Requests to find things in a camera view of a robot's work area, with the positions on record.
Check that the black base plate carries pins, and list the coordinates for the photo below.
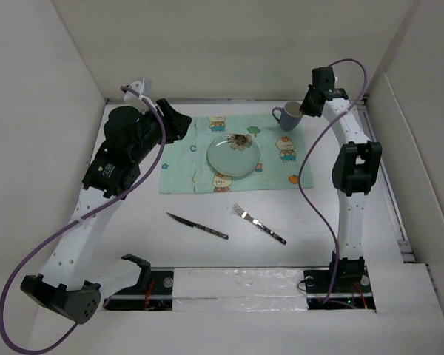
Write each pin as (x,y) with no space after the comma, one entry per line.
(153,294)
(349,290)

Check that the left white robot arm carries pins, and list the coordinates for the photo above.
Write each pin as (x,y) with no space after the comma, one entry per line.
(65,284)

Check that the silver fork black handle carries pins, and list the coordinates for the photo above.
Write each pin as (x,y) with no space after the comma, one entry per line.
(246,216)

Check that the green floral plate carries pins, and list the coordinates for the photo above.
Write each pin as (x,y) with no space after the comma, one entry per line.
(234,155)

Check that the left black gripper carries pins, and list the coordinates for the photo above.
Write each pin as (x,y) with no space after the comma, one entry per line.
(175,124)

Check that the green cartoon print cloth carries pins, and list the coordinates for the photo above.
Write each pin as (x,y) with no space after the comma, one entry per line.
(186,170)

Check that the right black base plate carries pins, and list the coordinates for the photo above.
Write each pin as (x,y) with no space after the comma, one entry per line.
(349,290)

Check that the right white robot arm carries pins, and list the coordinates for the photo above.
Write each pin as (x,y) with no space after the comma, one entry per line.
(353,175)

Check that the black handled table knife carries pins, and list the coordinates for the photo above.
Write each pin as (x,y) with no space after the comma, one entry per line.
(198,226)

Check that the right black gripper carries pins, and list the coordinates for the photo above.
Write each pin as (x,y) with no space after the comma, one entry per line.
(305,108)

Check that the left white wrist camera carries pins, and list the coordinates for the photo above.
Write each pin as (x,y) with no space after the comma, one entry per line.
(136,88)

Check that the purple ceramic mug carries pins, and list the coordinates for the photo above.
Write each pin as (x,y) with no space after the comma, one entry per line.
(288,116)

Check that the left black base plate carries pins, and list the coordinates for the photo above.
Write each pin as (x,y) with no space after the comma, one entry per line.
(153,294)

